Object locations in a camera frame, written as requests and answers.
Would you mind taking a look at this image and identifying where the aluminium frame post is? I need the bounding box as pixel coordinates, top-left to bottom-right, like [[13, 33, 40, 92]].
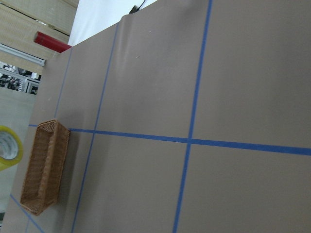
[[0, 44, 46, 67]]

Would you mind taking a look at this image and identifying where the red cylinder bottle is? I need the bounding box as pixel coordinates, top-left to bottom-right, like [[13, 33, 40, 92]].
[[34, 32, 71, 53]]

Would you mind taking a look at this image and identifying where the brown wicker basket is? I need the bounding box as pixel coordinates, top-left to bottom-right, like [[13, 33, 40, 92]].
[[20, 119, 70, 216]]

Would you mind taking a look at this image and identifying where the yellow tape roll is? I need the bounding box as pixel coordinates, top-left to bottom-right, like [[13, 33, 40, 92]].
[[0, 125, 23, 171]]

